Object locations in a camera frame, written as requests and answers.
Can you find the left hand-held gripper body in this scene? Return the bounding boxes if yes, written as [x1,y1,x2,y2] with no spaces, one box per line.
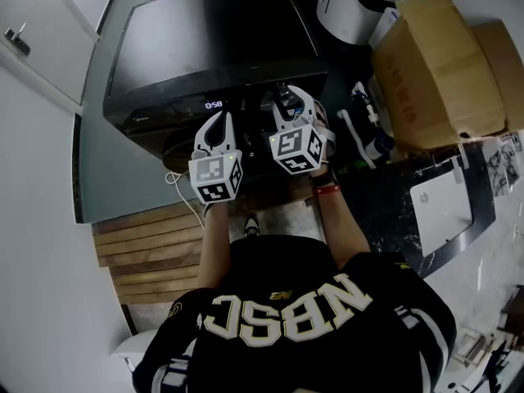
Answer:
[187,145,245,207]

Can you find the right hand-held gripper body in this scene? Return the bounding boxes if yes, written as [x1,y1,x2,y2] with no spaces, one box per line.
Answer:
[268,115,328,177]

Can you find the black washing machine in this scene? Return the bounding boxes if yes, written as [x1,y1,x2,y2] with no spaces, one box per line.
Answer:
[102,0,330,172]

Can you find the person's left forearm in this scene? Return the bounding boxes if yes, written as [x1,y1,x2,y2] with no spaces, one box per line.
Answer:
[195,204,233,293]

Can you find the person's right forearm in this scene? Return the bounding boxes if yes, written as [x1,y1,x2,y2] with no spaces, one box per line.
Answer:
[309,169,372,270]

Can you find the person's right hand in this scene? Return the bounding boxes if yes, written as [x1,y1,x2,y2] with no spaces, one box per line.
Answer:
[314,101,337,165]

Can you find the black smartwatch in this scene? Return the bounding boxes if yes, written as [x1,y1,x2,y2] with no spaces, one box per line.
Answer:
[310,169,341,190]

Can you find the person's black and white shoe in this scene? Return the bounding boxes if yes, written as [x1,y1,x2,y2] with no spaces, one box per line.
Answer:
[242,215,262,239]

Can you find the white plastic bottle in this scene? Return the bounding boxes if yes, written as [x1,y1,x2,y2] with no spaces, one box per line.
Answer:
[364,134,396,160]

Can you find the black marble counter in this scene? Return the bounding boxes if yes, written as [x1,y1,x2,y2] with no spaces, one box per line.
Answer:
[322,136,499,280]

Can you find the wooden plank steps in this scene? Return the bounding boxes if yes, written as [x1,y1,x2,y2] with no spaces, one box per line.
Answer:
[91,201,235,307]

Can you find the white appliance with dark stripe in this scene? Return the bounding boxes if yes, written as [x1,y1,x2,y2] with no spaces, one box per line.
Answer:
[109,328,159,389]
[316,0,429,47]

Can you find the brown cardboard box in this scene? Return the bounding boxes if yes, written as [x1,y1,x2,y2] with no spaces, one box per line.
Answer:
[371,0,524,151]

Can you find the chrome faucet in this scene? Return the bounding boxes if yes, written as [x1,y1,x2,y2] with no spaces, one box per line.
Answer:
[447,155,470,186]

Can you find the person's black jersey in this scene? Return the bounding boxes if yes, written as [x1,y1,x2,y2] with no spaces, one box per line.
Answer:
[131,235,458,393]

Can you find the white door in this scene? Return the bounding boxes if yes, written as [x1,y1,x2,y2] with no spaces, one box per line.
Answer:
[0,0,102,106]

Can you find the marble pattern box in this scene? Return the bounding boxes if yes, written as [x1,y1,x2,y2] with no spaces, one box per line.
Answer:
[484,132,524,198]

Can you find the white cable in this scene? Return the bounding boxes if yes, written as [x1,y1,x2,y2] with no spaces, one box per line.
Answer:
[165,170,206,231]

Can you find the red bracelet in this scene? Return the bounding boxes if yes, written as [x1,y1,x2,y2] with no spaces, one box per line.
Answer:
[312,183,342,197]

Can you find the white drain hose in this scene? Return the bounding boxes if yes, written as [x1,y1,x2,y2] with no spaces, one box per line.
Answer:
[337,109,378,171]

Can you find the metal door handle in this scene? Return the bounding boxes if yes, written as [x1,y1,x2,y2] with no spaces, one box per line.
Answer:
[3,22,32,56]

